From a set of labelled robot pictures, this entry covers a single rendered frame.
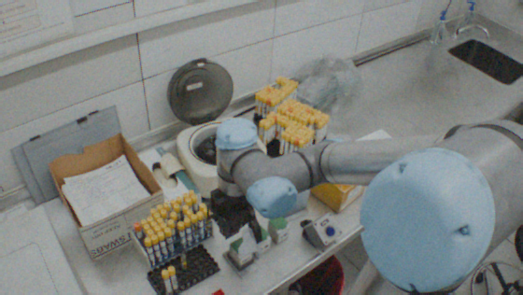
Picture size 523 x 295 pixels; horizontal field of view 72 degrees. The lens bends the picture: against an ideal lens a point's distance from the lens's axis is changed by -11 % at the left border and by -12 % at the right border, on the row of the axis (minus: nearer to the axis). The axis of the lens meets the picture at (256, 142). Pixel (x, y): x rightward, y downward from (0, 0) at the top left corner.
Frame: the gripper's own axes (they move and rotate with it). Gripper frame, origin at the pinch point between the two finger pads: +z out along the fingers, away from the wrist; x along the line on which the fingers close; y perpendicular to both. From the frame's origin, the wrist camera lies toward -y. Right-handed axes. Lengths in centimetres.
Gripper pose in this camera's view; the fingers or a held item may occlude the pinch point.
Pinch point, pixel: (241, 236)
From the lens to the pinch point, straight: 100.1
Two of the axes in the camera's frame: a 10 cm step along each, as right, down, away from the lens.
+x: 6.3, 5.3, -5.6
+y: -7.8, 3.9, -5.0
